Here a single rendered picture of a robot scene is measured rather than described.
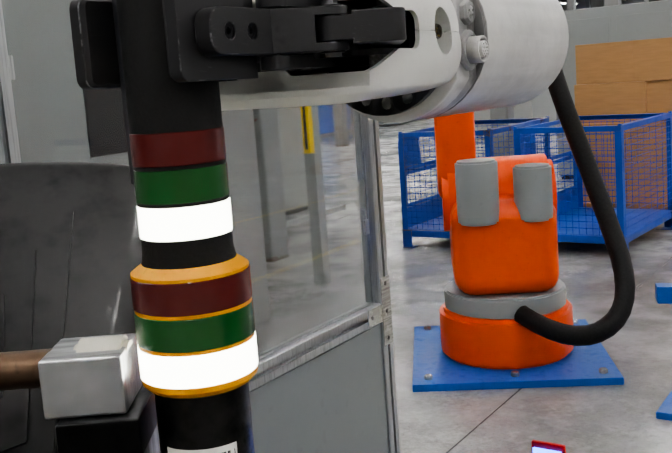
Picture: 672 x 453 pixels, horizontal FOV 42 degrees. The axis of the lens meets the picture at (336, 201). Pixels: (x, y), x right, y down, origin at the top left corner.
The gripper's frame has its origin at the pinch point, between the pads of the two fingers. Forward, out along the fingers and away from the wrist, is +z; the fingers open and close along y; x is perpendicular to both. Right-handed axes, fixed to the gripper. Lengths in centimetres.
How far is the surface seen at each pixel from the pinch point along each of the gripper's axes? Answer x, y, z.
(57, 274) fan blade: -10.2, 12.1, -3.8
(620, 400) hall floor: -145, 85, -344
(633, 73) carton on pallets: -11, 194, -782
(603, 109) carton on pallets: -42, 222, -783
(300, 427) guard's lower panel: -63, 70, -98
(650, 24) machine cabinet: 40, 242, -1035
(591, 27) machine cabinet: 43, 310, -1035
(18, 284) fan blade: -10.4, 13.1, -2.3
